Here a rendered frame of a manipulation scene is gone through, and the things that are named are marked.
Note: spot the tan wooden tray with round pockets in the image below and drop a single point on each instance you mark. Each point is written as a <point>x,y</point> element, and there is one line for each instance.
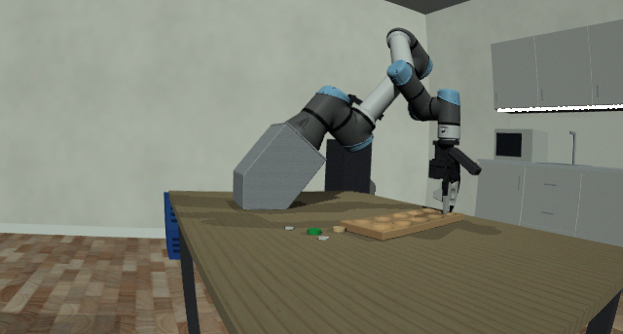
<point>383,223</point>

